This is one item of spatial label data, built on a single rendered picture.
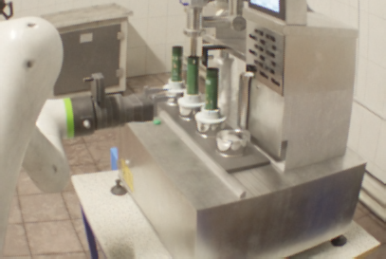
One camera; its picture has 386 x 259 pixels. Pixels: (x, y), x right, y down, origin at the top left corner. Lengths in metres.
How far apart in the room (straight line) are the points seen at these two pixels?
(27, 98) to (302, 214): 0.76
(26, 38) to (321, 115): 0.75
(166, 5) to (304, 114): 4.01
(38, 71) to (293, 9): 0.59
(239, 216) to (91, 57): 3.28
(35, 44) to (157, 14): 4.45
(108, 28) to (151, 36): 0.97
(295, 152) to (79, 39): 3.18
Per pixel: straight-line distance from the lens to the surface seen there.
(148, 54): 5.09
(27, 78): 0.59
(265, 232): 1.12
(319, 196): 1.16
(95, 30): 4.15
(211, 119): 1.24
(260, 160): 1.15
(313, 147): 1.16
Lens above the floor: 1.55
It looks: 22 degrees down
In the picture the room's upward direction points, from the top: 2 degrees clockwise
